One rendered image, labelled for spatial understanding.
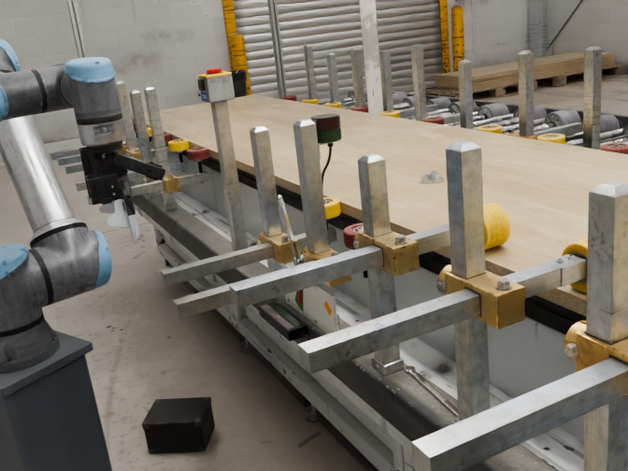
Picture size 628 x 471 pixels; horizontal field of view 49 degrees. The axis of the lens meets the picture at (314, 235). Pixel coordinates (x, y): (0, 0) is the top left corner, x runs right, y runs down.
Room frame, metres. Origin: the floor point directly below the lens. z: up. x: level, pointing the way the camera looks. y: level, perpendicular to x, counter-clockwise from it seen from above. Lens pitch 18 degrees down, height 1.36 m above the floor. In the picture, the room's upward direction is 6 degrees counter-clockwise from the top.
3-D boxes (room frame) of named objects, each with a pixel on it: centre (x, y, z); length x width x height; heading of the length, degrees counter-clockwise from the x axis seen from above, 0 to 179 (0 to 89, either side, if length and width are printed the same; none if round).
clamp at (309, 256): (1.37, -0.02, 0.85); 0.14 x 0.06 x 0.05; 25
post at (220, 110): (1.85, 0.21, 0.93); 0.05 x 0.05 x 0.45; 25
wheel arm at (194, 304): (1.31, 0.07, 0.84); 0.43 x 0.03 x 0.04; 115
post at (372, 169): (1.16, -0.11, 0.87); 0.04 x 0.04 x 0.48; 25
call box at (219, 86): (1.85, 0.21, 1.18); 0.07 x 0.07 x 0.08; 25
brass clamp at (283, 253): (1.59, 0.09, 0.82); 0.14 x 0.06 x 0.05; 25
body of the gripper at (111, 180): (1.42, 0.41, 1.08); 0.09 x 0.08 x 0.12; 111
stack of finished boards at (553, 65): (9.43, -3.07, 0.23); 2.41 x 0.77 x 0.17; 113
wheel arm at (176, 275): (1.55, 0.15, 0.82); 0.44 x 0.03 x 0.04; 115
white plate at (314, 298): (1.40, 0.03, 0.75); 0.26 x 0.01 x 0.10; 25
